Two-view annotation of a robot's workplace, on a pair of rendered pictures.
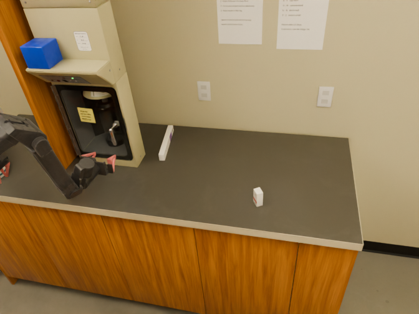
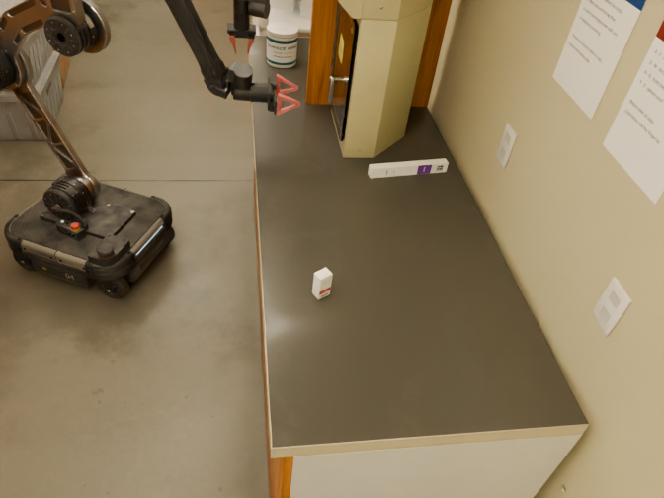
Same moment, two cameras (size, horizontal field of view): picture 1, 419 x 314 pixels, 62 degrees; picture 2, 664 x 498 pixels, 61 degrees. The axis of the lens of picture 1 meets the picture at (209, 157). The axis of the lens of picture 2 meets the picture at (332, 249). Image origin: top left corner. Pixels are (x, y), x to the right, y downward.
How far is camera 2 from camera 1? 1.22 m
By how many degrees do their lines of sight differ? 46
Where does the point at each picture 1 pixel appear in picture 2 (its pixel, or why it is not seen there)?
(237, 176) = (373, 261)
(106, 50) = not seen: outside the picture
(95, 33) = not seen: outside the picture
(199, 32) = (545, 40)
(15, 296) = (240, 206)
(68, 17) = not seen: outside the picture
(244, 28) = (587, 70)
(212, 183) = (343, 235)
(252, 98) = (539, 209)
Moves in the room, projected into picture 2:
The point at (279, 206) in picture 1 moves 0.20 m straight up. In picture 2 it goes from (323, 320) to (331, 263)
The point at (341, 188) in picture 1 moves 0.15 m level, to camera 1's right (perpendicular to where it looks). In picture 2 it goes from (408, 411) to (445, 474)
